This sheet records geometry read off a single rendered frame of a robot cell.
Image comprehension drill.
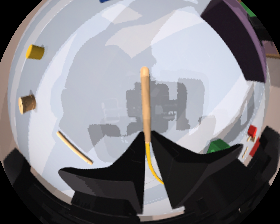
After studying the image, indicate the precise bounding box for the tan wooden cylinder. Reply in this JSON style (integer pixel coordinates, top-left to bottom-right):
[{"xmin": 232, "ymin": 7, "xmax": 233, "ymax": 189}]
[{"xmin": 19, "ymin": 95, "xmax": 36, "ymax": 113}]

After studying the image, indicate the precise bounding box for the green block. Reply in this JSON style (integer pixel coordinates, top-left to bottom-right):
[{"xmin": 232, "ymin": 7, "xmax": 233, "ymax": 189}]
[{"xmin": 207, "ymin": 139, "xmax": 230, "ymax": 153}]

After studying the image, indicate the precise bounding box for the yellow cylinder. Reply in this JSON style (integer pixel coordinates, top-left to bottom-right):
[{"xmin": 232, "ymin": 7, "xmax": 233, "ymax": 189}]
[{"xmin": 26, "ymin": 45, "xmax": 44, "ymax": 60}]

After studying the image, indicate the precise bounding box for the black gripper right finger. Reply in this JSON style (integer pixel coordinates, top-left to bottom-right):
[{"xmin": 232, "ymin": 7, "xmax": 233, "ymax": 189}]
[{"xmin": 151, "ymin": 131, "xmax": 244, "ymax": 209}]

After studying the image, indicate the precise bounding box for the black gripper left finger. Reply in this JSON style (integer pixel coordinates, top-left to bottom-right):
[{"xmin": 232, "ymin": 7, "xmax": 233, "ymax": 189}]
[{"xmin": 59, "ymin": 131, "xmax": 145, "ymax": 216}]

